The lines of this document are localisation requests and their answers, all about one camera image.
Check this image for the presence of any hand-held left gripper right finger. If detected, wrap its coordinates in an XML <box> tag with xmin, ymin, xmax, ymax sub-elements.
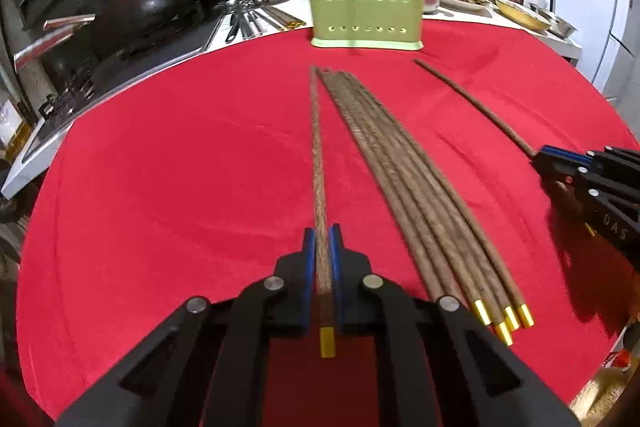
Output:
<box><xmin>327</xmin><ymin>223</ymin><xmax>583</xmax><ymax>427</ymax></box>

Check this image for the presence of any red table cloth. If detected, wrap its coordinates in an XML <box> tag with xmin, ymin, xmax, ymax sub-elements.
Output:
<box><xmin>15</xmin><ymin>14</ymin><xmax>632</xmax><ymax>427</ymax></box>

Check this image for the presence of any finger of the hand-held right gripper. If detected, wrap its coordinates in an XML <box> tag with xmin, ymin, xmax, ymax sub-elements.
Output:
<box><xmin>537</xmin><ymin>146</ymin><xmax>640</xmax><ymax>180</ymax></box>
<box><xmin>531</xmin><ymin>156</ymin><xmax>640</xmax><ymax>228</ymax></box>

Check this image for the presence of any yellow bowl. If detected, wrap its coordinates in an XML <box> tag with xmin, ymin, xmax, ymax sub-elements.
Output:
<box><xmin>494</xmin><ymin>0</ymin><xmax>551</xmax><ymax>32</ymax></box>

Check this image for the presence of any steel kitchen utensil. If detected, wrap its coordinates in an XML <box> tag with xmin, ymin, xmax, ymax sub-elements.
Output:
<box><xmin>236</xmin><ymin>0</ymin><xmax>273</xmax><ymax>38</ymax></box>

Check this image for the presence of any bundle of wooden chopsticks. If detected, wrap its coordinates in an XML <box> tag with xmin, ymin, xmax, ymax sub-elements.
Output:
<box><xmin>320</xmin><ymin>68</ymin><xmax>535</xmax><ymax>348</ymax></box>

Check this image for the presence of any amber oil bottle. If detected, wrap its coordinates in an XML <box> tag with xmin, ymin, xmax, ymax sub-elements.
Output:
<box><xmin>0</xmin><ymin>97</ymin><xmax>25</xmax><ymax>160</ymax></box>

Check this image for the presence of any black gas stove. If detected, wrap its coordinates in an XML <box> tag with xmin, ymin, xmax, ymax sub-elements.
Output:
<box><xmin>2</xmin><ymin>12</ymin><xmax>226</xmax><ymax>198</ymax></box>

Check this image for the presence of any black-handled kitchen utensil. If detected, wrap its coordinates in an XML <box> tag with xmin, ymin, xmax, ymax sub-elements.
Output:
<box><xmin>225</xmin><ymin>0</ymin><xmax>251</xmax><ymax>44</ymax></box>

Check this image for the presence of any brown gold-capped chopstick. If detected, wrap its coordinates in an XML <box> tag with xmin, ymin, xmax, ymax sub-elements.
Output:
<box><xmin>309</xmin><ymin>66</ymin><xmax>337</xmax><ymax>359</ymax></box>
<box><xmin>414</xmin><ymin>58</ymin><xmax>598</xmax><ymax>238</ymax></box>

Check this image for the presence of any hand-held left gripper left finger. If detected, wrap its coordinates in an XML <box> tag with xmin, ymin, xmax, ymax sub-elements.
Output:
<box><xmin>55</xmin><ymin>227</ymin><xmax>321</xmax><ymax>427</ymax></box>

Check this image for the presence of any white fridge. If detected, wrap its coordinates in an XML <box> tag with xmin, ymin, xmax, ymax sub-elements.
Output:
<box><xmin>592</xmin><ymin>0</ymin><xmax>640</xmax><ymax>108</ymax></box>

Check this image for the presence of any steel bowl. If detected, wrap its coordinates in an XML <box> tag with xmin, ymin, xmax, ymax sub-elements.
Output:
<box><xmin>530</xmin><ymin>4</ymin><xmax>578</xmax><ymax>38</ymax></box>

